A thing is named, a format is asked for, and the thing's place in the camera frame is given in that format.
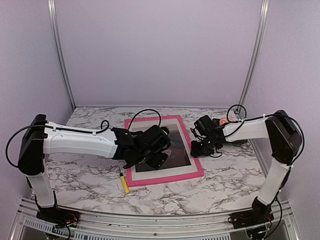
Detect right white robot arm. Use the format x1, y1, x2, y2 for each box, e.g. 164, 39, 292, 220
190, 110, 304, 224

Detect right aluminium corner post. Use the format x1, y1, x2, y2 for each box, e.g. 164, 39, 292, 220
238, 0, 270, 105

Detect left aluminium corner post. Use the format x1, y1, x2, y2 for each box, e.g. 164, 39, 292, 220
47, 0, 76, 111

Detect pink wooden picture frame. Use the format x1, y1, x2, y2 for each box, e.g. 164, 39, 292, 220
126, 115, 204, 188

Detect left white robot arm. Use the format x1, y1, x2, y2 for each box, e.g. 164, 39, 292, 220
15, 114, 171, 223

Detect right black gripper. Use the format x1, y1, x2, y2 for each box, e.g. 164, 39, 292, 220
190, 137, 218, 158

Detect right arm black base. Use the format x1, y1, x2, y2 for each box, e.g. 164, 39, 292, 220
227, 209, 274, 229

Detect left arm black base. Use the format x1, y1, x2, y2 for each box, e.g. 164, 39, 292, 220
36, 205, 80, 228

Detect yellow handled screwdriver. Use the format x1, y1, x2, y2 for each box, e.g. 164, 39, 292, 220
119, 173, 130, 194

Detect aluminium front rail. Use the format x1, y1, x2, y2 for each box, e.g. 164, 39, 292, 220
9, 198, 301, 240

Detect aluminium corner post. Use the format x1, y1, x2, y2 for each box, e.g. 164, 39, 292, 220
47, 0, 76, 111
238, 0, 270, 105

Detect red patterned object in tray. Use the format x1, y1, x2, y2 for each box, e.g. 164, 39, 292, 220
219, 117, 236, 126

